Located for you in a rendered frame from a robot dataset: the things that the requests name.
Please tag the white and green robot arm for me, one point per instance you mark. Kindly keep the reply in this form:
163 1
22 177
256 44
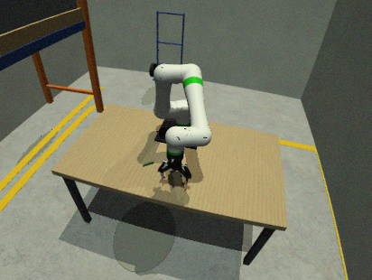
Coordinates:
191 126

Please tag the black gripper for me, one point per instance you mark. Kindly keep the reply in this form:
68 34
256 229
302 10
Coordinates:
178 165

